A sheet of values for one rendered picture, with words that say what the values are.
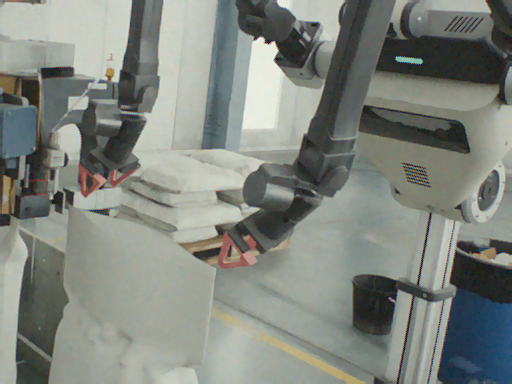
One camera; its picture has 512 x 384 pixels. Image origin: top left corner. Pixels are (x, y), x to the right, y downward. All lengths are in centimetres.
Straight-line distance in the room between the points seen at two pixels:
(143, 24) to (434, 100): 58
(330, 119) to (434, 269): 75
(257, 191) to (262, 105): 724
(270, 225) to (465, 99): 48
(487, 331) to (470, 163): 198
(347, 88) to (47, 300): 162
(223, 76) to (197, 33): 56
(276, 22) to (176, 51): 572
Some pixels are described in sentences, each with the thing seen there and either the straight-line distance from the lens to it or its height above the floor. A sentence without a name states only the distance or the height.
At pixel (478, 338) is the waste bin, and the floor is 29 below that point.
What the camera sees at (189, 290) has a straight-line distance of 134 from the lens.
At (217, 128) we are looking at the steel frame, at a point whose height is 52.
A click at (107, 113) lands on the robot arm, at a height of 130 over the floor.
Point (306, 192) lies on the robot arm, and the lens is 110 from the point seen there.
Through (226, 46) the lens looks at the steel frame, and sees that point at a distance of 758.
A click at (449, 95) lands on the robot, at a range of 143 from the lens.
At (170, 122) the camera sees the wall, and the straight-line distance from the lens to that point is 730.
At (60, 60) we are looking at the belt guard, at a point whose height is 138.
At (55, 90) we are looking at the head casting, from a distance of 162.
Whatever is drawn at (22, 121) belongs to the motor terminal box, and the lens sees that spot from 130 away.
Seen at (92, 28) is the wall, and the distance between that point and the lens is 657.
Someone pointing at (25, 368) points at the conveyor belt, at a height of 38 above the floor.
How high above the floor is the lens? 146
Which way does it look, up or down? 11 degrees down
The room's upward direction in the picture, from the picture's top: 6 degrees clockwise
